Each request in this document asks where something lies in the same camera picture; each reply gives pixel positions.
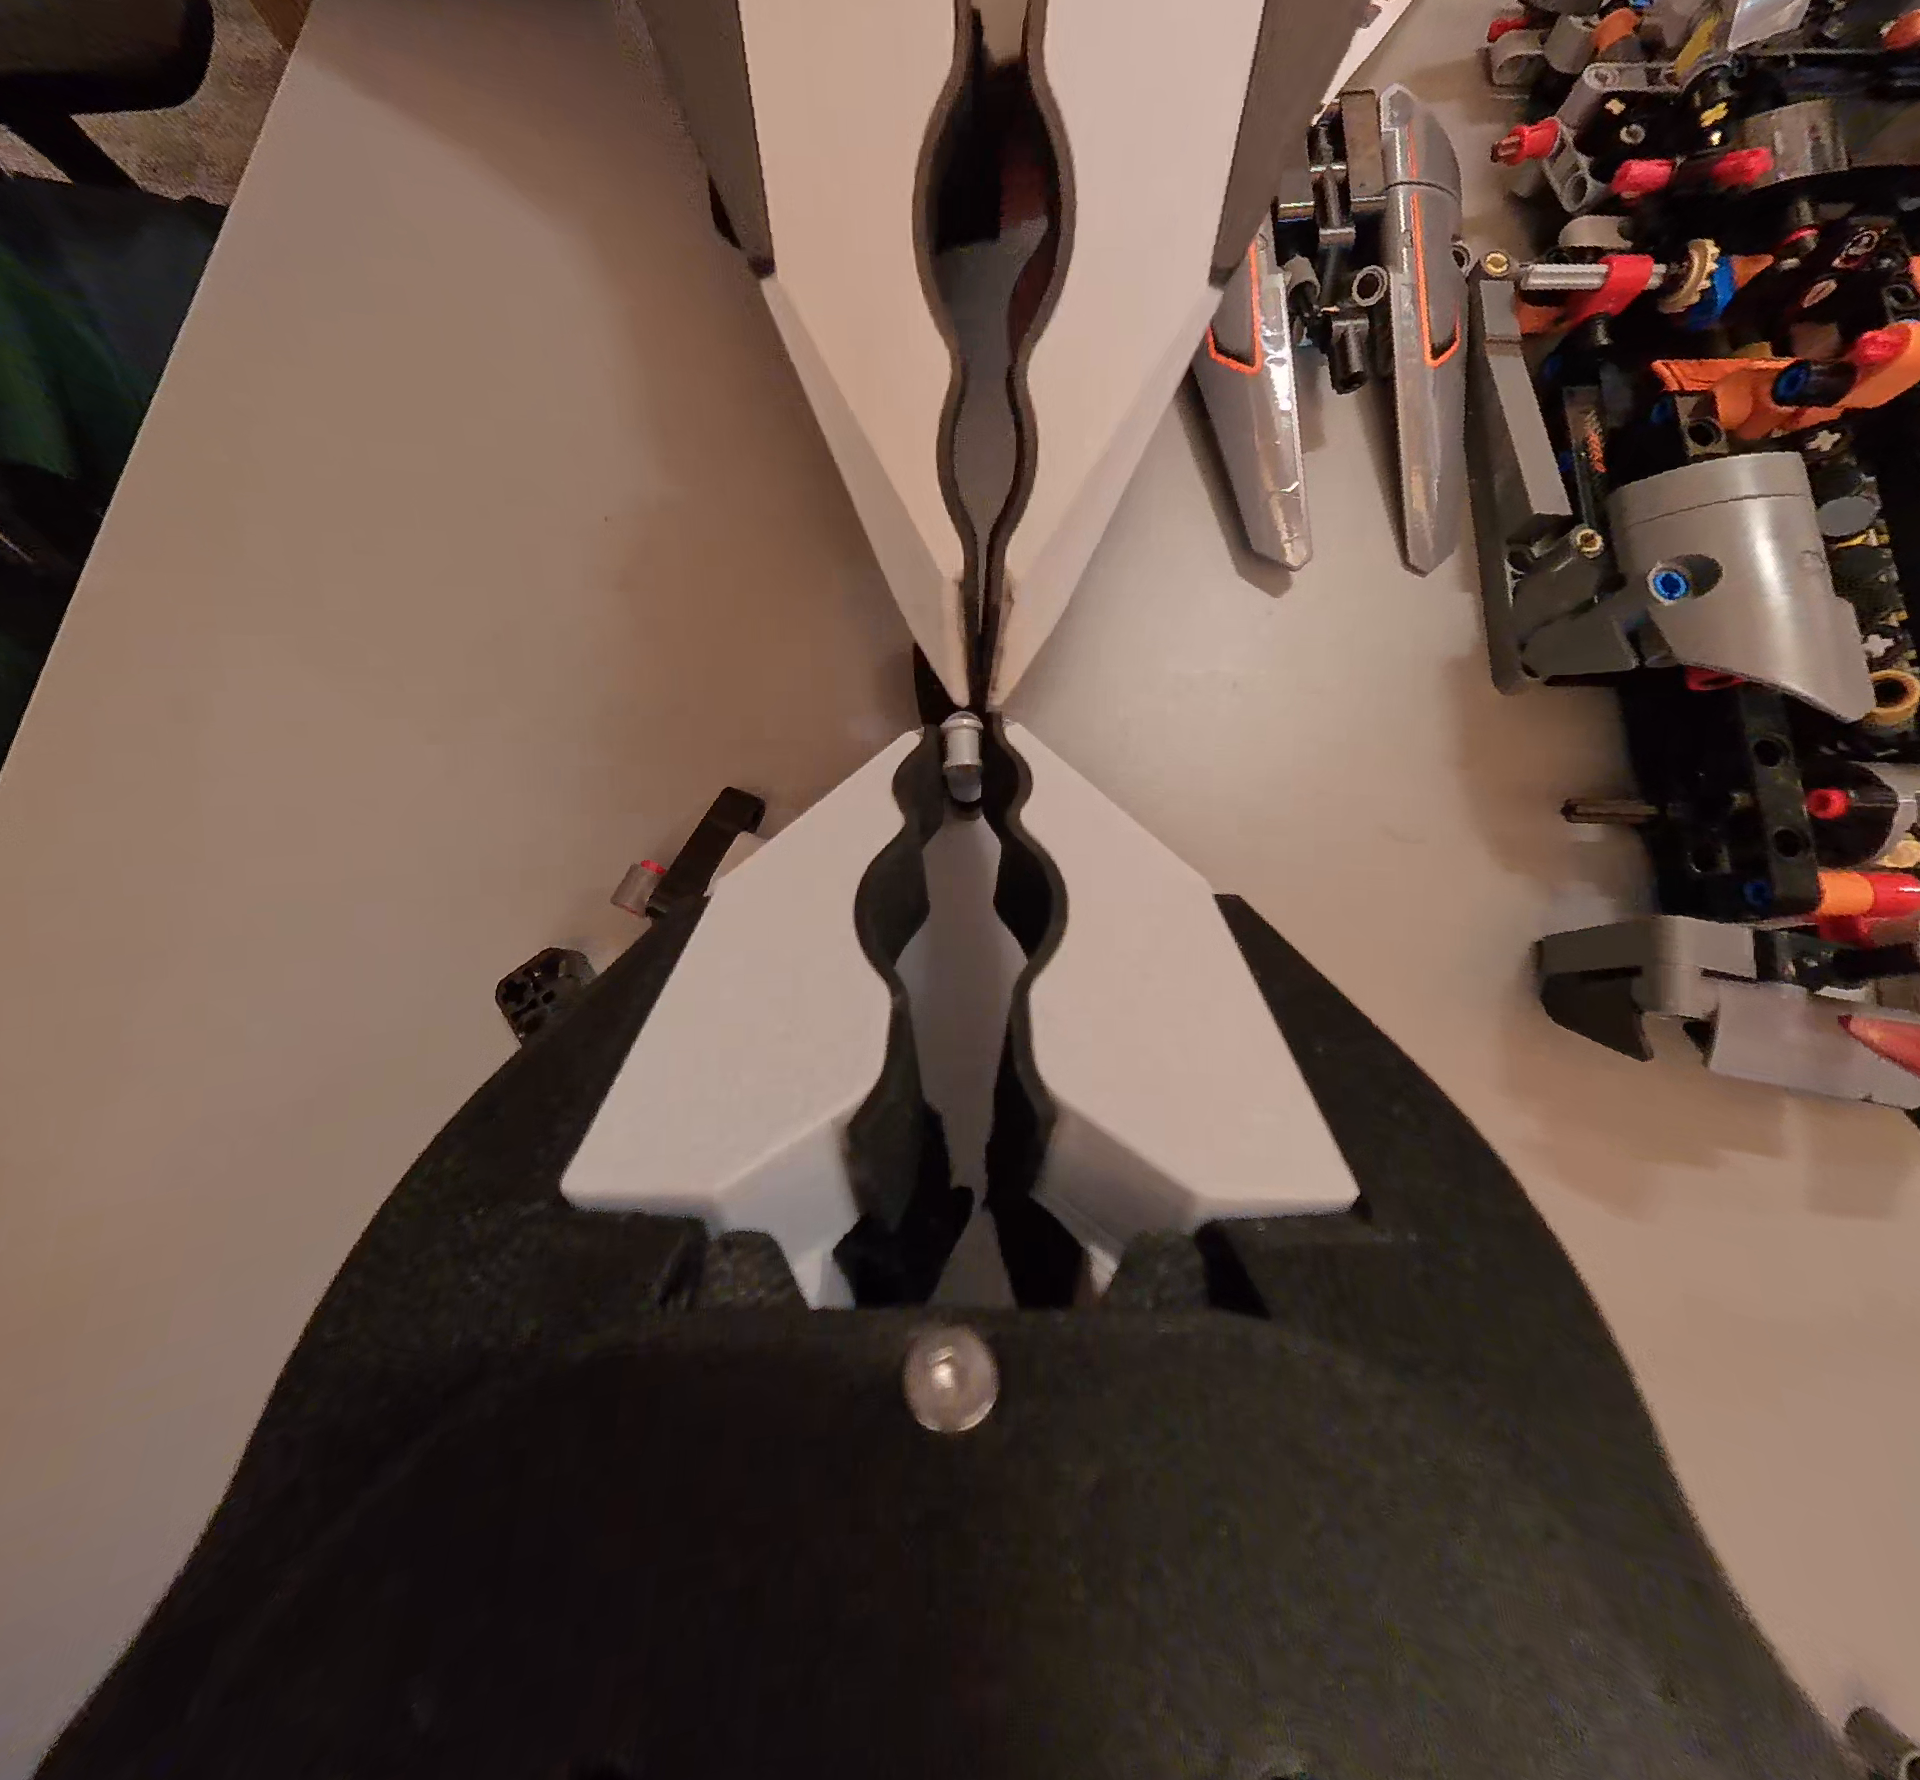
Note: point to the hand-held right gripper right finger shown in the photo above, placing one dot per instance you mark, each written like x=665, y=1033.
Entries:
x=1185, y=1060

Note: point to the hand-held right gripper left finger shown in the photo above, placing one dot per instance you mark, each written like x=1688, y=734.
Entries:
x=734, y=1060

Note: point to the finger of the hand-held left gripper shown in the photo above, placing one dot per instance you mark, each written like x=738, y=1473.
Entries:
x=839, y=161
x=1156, y=161

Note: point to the grey lego fin assembly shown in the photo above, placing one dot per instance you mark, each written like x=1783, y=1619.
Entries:
x=1409, y=355

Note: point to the small light grey lego piece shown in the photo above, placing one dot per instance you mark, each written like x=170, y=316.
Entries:
x=963, y=752

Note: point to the lego technic car chassis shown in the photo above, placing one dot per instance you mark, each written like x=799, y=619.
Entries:
x=1726, y=459

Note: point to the black curved lego beam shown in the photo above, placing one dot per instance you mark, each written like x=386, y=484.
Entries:
x=540, y=993

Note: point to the black lego subassembly red pins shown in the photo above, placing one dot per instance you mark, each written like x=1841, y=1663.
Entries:
x=690, y=858

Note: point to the person's office chair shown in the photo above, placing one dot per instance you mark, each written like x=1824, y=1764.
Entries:
x=90, y=40

